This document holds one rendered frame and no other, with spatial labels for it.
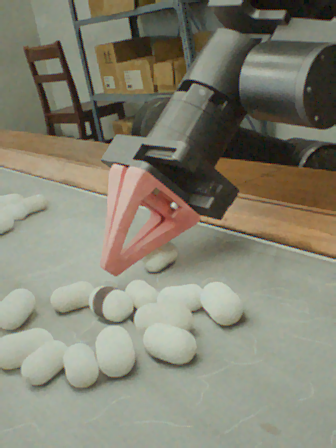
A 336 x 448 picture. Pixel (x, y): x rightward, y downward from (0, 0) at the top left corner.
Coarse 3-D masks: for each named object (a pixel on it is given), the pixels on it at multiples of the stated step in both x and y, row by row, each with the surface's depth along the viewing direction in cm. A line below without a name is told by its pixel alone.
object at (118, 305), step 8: (96, 288) 43; (112, 296) 41; (120, 296) 41; (128, 296) 42; (104, 304) 41; (112, 304) 41; (120, 304) 41; (128, 304) 41; (104, 312) 41; (112, 312) 41; (120, 312) 41; (128, 312) 41; (112, 320) 41; (120, 320) 41
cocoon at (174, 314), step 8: (152, 304) 39; (160, 304) 38; (168, 304) 38; (176, 304) 38; (136, 312) 39; (144, 312) 38; (152, 312) 38; (160, 312) 38; (168, 312) 38; (176, 312) 37; (184, 312) 38; (136, 320) 39; (144, 320) 38; (152, 320) 38; (160, 320) 38; (168, 320) 37; (176, 320) 37; (184, 320) 37; (192, 320) 38; (136, 328) 39; (144, 328) 38; (184, 328) 37
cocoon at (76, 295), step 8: (64, 288) 45; (72, 288) 45; (80, 288) 45; (88, 288) 45; (56, 296) 44; (64, 296) 44; (72, 296) 44; (80, 296) 44; (88, 296) 45; (56, 304) 44; (64, 304) 44; (72, 304) 44; (80, 304) 45; (88, 304) 45; (64, 312) 45
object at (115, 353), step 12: (108, 336) 36; (120, 336) 36; (96, 348) 36; (108, 348) 35; (120, 348) 35; (132, 348) 35; (108, 360) 34; (120, 360) 34; (132, 360) 35; (108, 372) 35; (120, 372) 35
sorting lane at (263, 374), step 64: (0, 192) 87; (64, 192) 80; (0, 256) 60; (64, 256) 57; (192, 256) 51; (256, 256) 49; (320, 256) 46; (64, 320) 44; (128, 320) 42; (256, 320) 39; (320, 320) 37; (0, 384) 37; (64, 384) 36; (128, 384) 35; (192, 384) 33; (256, 384) 32; (320, 384) 31
